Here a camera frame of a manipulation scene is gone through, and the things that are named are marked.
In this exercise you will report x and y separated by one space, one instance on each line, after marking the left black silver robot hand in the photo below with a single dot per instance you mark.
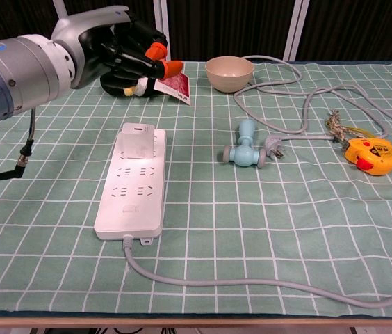
85 38

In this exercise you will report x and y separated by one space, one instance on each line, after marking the white charger adapter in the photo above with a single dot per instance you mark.
137 146

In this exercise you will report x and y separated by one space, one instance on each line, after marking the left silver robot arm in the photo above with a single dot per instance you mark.
15 76

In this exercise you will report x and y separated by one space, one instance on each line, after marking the white power strip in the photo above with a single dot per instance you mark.
130 215

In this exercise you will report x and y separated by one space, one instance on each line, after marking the red white seed packet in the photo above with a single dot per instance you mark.
178 87

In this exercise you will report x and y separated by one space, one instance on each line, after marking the beige bowl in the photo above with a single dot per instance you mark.
229 74

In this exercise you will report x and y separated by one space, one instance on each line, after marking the green checked tablecloth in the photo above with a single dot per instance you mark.
60 226

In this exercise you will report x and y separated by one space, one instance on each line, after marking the light blue massage roller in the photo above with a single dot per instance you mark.
244 154

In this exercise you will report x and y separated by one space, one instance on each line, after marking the yellow tape measure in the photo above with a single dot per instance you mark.
373 156

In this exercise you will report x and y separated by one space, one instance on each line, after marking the white partition post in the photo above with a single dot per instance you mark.
163 17
295 28
60 8

